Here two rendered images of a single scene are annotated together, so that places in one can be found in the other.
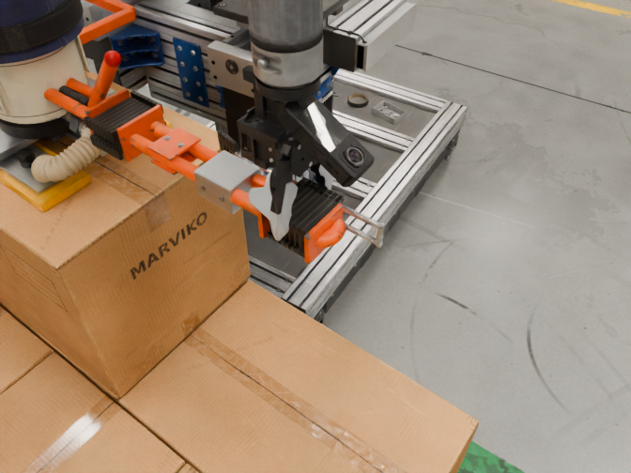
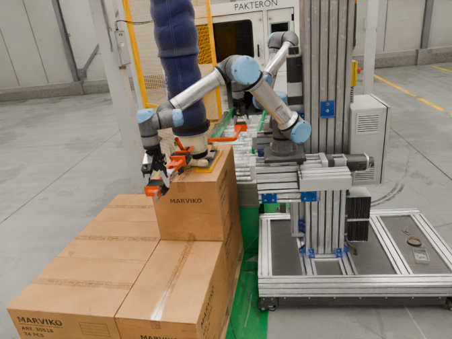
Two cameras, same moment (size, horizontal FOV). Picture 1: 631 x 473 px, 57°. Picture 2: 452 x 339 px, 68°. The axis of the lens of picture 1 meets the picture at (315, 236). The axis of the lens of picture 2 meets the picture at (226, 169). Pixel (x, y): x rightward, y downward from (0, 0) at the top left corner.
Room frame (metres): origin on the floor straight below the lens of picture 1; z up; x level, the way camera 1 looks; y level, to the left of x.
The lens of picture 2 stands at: (0.28, -1.39, 1.73)
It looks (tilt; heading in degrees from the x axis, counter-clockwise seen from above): 23 degrees down; 66
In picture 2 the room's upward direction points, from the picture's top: 6 degrees counter-clockwise
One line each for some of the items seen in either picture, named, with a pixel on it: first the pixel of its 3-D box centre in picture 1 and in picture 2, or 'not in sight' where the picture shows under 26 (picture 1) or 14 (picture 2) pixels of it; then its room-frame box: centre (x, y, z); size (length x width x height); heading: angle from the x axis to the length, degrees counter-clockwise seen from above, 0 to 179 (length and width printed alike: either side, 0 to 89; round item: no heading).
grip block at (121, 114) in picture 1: (127, 124); (180, 158); (0.76, 0.29, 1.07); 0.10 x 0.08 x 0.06; 143
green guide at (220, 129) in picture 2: not in sight; (219, 127); (1.83, 2.18, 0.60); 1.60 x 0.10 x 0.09; 53
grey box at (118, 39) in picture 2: not in sight; (121, 48); (0.85, 1.94, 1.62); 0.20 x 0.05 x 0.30; 53
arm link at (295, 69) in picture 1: (285, 57); (149, 140); (0.56, 0.03, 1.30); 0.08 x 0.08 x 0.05
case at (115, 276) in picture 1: (77, 210); (199, 188); (0.91, 0.51, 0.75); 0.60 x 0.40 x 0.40; 54
